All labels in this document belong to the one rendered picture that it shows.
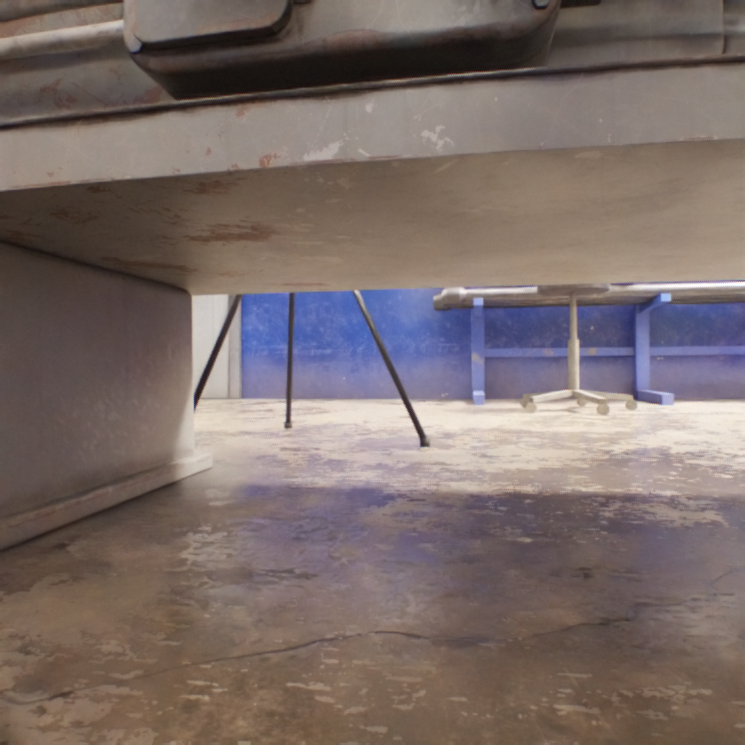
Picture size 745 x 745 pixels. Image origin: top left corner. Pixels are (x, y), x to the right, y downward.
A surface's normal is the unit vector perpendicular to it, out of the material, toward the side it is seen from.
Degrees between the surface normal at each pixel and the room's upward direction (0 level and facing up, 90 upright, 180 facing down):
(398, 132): 90
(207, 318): 90
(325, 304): 90
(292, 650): 0
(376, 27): 90
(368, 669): 0
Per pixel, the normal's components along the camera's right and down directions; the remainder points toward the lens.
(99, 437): 0.99, 0.00
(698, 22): -0.17, 0.01
